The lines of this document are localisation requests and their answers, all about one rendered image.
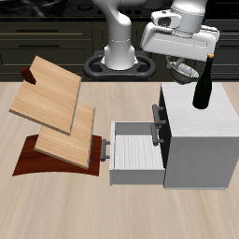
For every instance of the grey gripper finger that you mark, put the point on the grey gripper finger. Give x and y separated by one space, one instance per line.
171 64
182 60

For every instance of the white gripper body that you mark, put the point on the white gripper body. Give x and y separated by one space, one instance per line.
180 45

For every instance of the grey white bowl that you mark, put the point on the grey white bowl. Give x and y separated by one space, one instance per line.
183 76

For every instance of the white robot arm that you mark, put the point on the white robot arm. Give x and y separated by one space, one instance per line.
119 46

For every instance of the white grey cabinet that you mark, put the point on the white grey cabinet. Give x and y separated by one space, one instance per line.
199 140

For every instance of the white grey cabinet drawer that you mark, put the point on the white grey cabinet drawer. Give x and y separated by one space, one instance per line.
137 152

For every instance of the dark green wine bottle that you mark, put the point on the dark green wine bottle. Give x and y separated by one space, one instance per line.
203 90

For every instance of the wooden wine rack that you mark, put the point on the wooden wine rack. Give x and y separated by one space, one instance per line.
53 102

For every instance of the dark kitchen cupboards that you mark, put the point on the dark kitchen cupboards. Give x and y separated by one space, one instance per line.
46 43

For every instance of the flat black base plate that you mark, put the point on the flat black base plate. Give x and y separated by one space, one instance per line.
93 71

